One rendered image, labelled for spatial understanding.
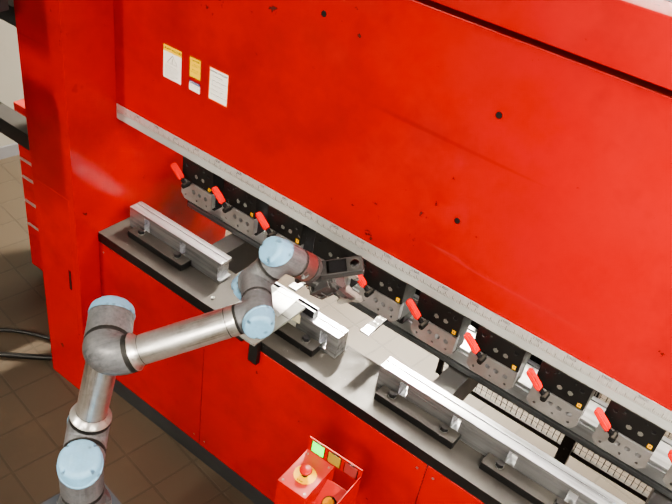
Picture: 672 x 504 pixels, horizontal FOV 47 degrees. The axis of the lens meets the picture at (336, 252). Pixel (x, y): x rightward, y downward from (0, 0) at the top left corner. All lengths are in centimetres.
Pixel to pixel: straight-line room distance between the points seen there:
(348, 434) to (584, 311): 98
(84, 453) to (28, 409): 150
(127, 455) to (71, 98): 153
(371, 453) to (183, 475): 105
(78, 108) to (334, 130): 101
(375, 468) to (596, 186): 126
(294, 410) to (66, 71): 139
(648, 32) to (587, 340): 80
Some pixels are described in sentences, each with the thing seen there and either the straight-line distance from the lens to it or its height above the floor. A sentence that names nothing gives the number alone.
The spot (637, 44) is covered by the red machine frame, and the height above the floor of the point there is 223.
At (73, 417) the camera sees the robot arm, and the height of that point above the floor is 103.
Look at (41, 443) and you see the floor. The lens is 359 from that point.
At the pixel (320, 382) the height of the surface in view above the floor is 87.
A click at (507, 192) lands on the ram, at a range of 201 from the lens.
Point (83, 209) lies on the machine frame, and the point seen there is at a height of 101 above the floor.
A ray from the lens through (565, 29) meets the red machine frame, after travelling 182.
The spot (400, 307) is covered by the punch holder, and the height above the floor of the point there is 125.
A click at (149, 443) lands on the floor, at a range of 354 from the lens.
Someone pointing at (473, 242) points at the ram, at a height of 158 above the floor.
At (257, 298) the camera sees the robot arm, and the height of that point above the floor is 156.
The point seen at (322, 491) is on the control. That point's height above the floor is 73.
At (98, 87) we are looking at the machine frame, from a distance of 290.
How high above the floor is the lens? 274
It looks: 36 degrees down
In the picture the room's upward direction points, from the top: 10 degrees clockwise
